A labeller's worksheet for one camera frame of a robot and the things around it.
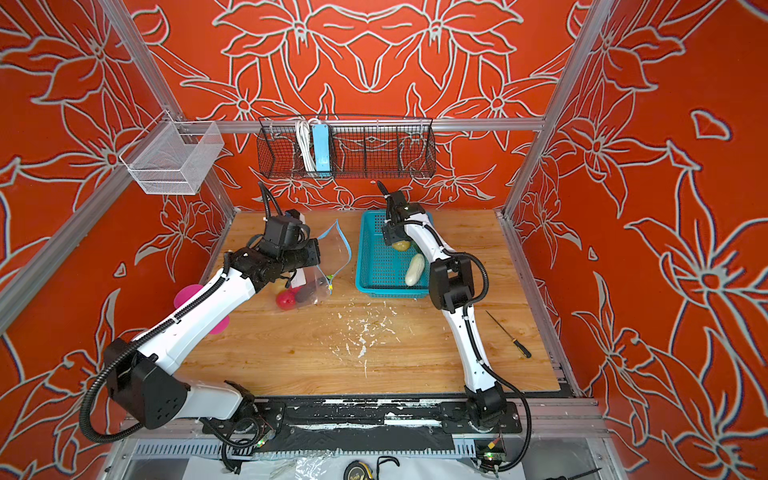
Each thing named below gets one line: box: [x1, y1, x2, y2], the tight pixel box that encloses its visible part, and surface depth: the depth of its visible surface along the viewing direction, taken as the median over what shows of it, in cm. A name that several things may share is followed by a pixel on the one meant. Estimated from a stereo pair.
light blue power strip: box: [312, 124, 331, 176], surface depth 91 cm
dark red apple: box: [276, 288, 297, 311], surface depth 92 cm
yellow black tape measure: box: [343, 460, 374, 480], surface depth 66 cm
